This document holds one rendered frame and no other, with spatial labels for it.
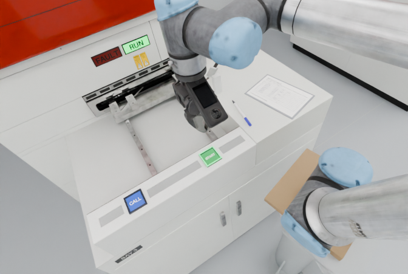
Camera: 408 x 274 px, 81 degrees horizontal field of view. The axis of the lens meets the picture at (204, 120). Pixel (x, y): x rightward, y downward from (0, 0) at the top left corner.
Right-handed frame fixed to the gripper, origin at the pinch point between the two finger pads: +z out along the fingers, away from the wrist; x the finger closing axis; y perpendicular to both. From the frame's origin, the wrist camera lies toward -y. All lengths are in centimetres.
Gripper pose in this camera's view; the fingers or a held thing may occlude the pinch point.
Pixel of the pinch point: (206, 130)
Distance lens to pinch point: 64.8
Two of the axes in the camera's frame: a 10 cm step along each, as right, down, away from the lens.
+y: -5.1, -6.0, 6.1
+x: -8.5, 4.6, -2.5
